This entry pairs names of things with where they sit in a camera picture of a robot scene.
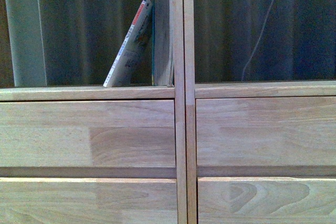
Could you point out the right lower wooden drawer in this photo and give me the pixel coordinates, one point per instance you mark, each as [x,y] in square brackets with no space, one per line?
[266,200]

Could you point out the dark curtain backdrop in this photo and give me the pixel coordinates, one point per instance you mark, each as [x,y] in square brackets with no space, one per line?
[74,42]

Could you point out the left lower wooden drawer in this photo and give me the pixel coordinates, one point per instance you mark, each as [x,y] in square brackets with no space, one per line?
[88,200]

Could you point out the wooden shelf cabinet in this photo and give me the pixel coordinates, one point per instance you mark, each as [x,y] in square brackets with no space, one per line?
[86,93]
[234,90]

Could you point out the thin white paperback book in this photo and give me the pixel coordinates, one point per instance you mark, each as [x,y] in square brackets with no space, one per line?
[132,48]

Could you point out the right upper wooden drawer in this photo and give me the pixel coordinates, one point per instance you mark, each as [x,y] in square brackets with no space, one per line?
[294,131]

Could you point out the left upper wooden drawer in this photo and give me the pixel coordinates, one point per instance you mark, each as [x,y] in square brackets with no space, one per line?
[88,134]

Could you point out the left wooden shelf cabinet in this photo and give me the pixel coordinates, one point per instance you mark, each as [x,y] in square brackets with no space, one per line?
[86,93]

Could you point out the thick green-cover book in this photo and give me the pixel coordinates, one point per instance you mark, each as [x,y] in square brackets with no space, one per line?
[162,59]

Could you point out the right wooden shelf cabinet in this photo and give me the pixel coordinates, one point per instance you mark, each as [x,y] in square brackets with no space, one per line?
[234,90]

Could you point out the wooden drawer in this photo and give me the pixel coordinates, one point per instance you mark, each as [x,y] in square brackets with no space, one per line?
[88,200]
[294,131]
[266,200]
[88,134]

